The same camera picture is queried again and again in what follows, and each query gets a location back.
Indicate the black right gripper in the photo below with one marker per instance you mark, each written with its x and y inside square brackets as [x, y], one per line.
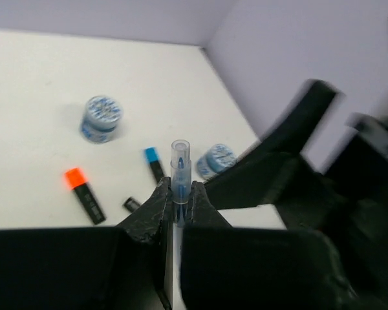
[348, 203]

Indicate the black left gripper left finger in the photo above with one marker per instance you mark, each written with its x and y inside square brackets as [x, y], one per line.
[119, 267]

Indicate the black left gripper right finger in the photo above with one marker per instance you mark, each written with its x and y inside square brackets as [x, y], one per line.
[223, 267]

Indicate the pink capped black highlighter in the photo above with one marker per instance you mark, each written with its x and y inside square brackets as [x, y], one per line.
[131, 204]

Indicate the blue thin pen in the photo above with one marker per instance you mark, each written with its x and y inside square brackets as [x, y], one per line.
[181, 187]

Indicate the orange capped black highlighter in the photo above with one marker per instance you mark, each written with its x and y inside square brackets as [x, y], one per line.
[79, 186]

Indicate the blue capped black highlighter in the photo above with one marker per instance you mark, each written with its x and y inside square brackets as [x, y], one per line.
[154, 163]

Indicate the blue paint jar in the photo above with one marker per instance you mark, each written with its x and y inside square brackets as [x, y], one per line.
[216, 160]
[100, 119]

